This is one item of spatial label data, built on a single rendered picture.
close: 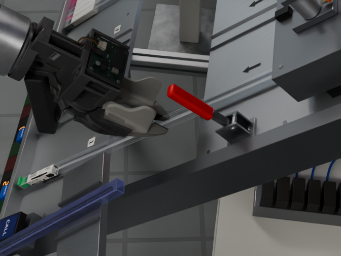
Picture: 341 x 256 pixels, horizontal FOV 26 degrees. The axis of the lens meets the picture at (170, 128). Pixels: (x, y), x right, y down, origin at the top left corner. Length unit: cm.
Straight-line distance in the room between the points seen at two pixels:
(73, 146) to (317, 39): 48
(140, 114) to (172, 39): 138
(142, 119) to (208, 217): 105
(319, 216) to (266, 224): 9
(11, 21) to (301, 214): 60
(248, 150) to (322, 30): 15
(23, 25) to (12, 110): 132
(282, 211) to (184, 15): 106
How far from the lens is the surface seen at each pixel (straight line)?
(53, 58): 86
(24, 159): 119
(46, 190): 112
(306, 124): 77
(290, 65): 76
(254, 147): 80
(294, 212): 123
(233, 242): 123
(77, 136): 112
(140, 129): 92
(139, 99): 95
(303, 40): 77
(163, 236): 192
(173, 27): 230
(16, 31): 85
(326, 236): 125
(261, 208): 122
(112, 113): 91
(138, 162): 203
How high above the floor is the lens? 172
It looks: 56 degrees down
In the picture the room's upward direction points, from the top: straight up
